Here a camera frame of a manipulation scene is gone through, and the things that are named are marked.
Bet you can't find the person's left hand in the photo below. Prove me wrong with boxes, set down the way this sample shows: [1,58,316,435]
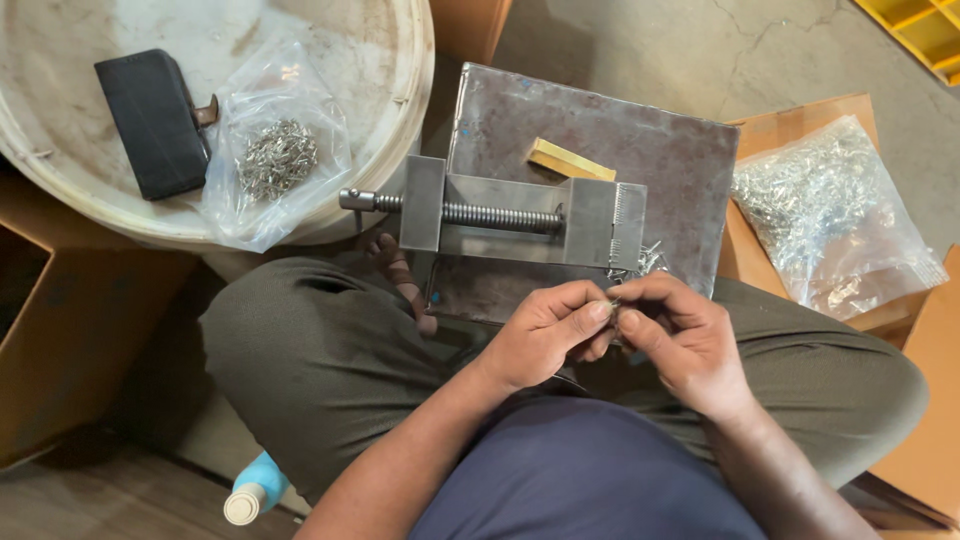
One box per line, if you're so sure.
[477,279,618,393]

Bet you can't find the person's right hand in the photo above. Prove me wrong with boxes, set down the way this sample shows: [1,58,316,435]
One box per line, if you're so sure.
[606,271,757,426]

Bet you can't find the pile of small metal pins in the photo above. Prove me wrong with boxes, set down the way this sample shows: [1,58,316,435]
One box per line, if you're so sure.
[607,240,670,286]

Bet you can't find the grey steel machine vise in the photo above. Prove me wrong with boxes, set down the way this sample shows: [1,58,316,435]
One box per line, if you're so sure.
[339,155,648,272]

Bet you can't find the person's navy shirt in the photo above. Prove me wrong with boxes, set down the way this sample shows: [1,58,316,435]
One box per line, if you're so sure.
[408,395,770,540]

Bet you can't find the person's foot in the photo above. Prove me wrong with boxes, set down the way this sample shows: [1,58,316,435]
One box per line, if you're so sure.
[366,231,440,338]

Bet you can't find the brown cardboard box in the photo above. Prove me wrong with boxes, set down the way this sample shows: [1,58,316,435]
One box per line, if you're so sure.
[840,243,960,537]
[0,168,200,471]
[716,93,935,336]
[429,0,514,67]

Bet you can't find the brass block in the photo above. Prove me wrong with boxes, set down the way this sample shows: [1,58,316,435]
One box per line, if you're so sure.
[526,137,618,183]

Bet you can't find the clear bag of shiny pins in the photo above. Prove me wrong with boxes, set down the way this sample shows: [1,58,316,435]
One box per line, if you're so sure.
[731,114,950,323]

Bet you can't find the person's olive trousers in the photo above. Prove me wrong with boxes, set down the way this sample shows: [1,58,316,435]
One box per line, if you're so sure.
[198,255,931,507]

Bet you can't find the blue bottle with white cap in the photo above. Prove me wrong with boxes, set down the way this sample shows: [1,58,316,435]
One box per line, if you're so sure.
[223,450,292,527]

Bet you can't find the clear bag of dark pins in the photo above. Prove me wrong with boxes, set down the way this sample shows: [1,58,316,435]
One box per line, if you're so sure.
[196,33,354,254]

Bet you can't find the white plastic drum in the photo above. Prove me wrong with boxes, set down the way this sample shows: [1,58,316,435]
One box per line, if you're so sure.
[0,0,436,282]

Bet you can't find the yellow plastic crate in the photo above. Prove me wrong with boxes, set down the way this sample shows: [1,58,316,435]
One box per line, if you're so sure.
[853,0,960,87]

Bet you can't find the black phone wallet case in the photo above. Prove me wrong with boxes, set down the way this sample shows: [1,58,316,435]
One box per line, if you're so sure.
[93,48,220,202]

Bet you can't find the rusty steel base plate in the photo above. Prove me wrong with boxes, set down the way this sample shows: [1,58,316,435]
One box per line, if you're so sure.
[424,62,741,328]

